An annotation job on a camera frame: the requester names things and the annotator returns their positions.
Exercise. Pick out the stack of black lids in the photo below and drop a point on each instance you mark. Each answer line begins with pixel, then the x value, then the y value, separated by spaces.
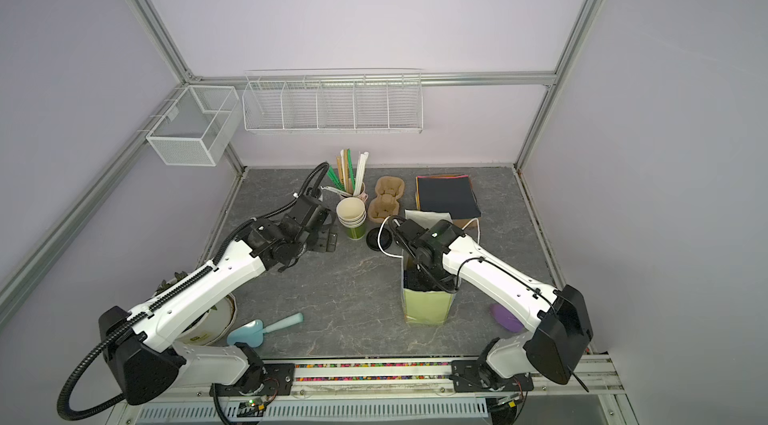
pixel 379 239

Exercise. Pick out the potted green plant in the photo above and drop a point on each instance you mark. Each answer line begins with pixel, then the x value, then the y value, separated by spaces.
pixel 212 325

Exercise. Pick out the brown wrapped straw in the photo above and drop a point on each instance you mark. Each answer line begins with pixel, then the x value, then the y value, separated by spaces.
pixel 341 167

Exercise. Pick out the long white wire basket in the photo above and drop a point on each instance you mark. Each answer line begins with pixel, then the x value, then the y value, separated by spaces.
pixel 334 101

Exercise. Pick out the small white wire basket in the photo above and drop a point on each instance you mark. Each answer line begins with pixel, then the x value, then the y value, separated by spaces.
pixel 197 127

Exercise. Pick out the white green paper bag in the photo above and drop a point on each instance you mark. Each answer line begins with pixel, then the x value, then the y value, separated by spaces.
pixel 424 302

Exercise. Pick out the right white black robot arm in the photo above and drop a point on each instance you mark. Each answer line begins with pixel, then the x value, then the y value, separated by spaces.
pixel 557 327

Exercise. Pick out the pink straw holder cup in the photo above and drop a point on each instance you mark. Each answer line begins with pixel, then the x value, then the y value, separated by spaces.
pixel 362 195

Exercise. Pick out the teal plastic scoop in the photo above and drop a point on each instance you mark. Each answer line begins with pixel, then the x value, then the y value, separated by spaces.
pixel 253 333

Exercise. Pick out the brown pulp cup carriers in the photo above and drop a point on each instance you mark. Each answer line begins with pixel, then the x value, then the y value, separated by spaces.
pixel 388 191

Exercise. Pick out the stack of paper cups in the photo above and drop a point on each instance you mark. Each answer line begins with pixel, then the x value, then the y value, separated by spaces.
pixel 352 215

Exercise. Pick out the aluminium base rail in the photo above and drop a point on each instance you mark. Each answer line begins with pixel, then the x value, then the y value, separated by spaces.
pixel 383 378

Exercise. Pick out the purple pink spatula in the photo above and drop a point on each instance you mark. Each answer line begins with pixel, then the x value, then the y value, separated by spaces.
pixel 506 319

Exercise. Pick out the white ribbed cable duct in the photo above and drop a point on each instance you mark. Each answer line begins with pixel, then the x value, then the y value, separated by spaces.
pixel 330 411

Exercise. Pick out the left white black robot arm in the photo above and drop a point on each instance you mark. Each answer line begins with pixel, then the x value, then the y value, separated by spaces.
pixel 141 346

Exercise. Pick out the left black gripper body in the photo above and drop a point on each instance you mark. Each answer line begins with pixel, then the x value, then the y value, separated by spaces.
pixel 324 241

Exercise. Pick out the green wrapped straw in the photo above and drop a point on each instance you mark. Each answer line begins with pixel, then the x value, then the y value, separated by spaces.
pixel 350 171
pixel 334 179

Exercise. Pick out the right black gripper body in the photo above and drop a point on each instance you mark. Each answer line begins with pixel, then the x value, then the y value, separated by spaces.
pixel 444 284

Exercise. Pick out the cardboard box of napkins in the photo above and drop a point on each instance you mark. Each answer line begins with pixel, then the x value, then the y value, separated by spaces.
pixel 449 194

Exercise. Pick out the white wrapped straw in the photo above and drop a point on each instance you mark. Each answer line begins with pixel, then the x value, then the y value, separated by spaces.
pixel 360 171

